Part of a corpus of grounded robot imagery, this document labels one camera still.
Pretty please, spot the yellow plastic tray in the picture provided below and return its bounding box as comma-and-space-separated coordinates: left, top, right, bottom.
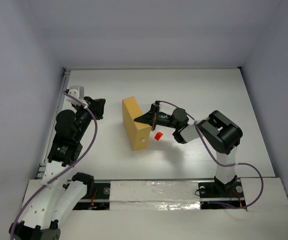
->
122, 96, 151, 151

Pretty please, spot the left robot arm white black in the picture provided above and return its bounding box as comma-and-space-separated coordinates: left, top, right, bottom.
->
9, 92, 106, 240

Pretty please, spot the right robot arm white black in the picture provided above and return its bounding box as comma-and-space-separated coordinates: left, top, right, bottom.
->
134, 101, 243, 194

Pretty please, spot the red wedge block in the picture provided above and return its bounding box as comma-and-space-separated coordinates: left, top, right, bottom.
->
154, 132, 163, 141

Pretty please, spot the white foam base board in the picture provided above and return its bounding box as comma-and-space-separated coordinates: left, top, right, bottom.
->
23, 177, 288, 240

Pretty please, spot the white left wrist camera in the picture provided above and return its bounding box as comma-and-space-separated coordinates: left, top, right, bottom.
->
65, 86, 84, 106

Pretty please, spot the aluminium rail left edge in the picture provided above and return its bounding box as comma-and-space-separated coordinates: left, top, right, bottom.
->
35, 67, 71, 179

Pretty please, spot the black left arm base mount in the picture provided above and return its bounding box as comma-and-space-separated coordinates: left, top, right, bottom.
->
89, 181, 111, 200

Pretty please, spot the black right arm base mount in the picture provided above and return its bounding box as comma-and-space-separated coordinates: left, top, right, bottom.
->
198, 182, 244, 200

